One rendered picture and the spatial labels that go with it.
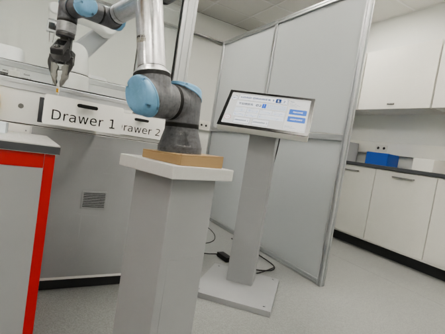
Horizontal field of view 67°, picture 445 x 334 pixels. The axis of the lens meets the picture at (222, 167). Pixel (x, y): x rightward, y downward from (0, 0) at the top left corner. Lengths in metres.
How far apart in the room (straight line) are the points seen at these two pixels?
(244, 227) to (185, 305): 0.90
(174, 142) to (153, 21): 0.37
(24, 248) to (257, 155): 1.29
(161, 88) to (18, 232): 0.62
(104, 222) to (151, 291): 0.79
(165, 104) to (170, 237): 0.41
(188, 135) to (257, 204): 1.00
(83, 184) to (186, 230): 0.80
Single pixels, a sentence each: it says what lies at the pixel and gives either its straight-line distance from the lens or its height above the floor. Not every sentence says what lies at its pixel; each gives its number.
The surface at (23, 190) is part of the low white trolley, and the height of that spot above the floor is 0.61.
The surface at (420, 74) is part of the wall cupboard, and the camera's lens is 4.21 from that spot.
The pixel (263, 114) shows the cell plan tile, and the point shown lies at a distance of 1.98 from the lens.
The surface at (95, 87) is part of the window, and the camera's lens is 1.81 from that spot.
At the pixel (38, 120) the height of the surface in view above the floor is 0.82.
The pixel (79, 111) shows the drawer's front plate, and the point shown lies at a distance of 1.43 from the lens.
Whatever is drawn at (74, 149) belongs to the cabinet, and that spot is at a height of 0.71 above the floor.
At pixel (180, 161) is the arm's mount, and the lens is 1.03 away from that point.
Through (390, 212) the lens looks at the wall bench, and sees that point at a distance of 3.70.
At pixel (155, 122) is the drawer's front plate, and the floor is 0.91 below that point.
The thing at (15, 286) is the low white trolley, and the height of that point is 0.31.
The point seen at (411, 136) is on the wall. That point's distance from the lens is 4.51.
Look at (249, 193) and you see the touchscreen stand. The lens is 2.02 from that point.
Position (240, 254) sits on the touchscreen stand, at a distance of 2.10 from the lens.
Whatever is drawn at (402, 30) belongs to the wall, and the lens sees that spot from 5.01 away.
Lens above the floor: 0.84
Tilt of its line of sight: 3 degrees down
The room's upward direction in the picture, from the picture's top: 9 degrees clockwise
